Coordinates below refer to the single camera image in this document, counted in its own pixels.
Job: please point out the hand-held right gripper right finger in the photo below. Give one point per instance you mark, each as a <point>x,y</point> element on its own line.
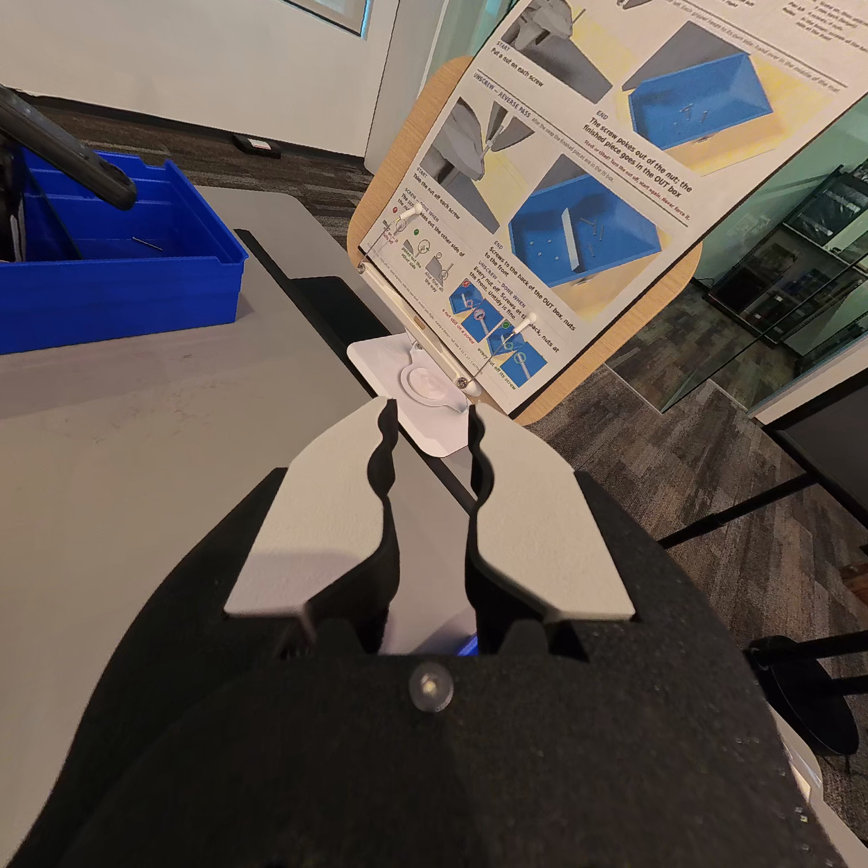
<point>542,536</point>

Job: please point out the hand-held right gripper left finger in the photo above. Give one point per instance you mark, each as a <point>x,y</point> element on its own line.
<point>319,529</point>

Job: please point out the blue bin with divider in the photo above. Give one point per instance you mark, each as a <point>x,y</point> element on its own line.
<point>135,298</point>

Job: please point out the white document stand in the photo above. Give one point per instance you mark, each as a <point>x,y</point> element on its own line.
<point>380,359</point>

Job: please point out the black round floor stand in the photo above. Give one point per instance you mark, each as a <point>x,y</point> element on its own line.
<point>807,705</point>

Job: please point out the printed instruction sheet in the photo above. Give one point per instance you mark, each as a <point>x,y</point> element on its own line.
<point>610,203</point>

